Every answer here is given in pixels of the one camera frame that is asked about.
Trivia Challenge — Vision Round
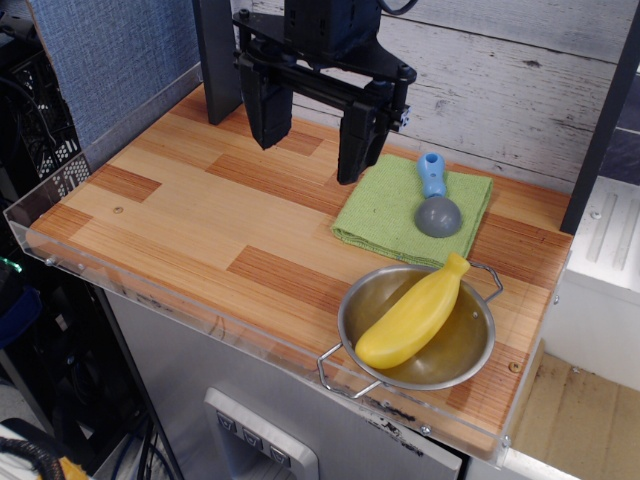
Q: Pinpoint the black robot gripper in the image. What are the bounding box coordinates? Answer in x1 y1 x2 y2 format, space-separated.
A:
233 1 417 185

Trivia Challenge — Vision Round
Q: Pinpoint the gray ball blue handle scoop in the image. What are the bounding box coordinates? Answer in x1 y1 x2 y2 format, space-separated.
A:
414 152 462 238

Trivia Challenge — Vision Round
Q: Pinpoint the green folded cloth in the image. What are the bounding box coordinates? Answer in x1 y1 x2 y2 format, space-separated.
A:
331 154 493 268

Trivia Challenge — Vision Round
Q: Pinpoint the clear acrylic table guard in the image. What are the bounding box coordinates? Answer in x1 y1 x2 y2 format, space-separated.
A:
10 90 570 479

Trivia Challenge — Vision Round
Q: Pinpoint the yellow toy banana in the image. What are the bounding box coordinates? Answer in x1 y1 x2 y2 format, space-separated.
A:
355 252 470 370

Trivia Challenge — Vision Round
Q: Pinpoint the silver metal pot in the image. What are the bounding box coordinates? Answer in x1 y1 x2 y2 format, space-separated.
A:
317 262 503 399

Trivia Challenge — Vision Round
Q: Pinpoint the white ridged block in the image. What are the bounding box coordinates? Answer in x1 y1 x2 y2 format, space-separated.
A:
567 176 639 296

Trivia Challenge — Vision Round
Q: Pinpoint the gray dispenser control panel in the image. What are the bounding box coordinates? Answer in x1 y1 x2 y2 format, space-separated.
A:
204 387 320 480

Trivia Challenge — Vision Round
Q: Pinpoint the yellow black object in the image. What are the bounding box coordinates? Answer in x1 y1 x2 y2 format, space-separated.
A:
1 437 91 480

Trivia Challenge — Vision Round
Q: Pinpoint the black left vertical post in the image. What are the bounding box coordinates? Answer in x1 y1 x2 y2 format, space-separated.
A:
192 0 242 125

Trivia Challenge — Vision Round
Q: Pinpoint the black vertical post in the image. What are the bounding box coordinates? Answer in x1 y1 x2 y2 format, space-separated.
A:
192 0 242 125
560 2 639 235

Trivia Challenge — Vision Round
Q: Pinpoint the black right vertical post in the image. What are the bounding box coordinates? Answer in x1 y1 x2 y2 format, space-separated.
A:
560 2 639 235

